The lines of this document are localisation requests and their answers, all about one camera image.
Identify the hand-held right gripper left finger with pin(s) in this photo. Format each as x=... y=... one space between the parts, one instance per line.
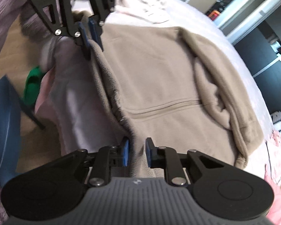
x=124 y=154

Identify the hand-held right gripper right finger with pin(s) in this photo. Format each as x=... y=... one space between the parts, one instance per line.
x=149 y=155

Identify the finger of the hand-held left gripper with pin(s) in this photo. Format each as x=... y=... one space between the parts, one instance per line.
x=94 y=27
x=83 y=36

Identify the beige fleece jacket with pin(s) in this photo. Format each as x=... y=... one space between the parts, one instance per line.
x=159 y=75

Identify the person's purple fuzzy clothing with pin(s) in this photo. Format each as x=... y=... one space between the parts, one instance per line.
x=4 y=16

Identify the white patterned cloth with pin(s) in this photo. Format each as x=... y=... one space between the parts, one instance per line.
x=149 y=4

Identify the bed with dotted grey sheet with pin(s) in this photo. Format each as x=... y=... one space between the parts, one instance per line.
x=79 y=112

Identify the green object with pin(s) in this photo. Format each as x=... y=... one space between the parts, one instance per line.
x=32 y=86

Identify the orange object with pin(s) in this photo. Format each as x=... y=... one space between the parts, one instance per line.
x=213 y=14

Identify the blue chair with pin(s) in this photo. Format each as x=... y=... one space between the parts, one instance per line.
x=4 y=126

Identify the pink pillow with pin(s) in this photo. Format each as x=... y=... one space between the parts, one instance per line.
x=277 y=154

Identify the black wardrobe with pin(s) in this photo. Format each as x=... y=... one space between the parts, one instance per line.
x=262 y=58

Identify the white sliding door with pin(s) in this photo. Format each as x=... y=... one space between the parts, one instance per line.
x=253 y=7

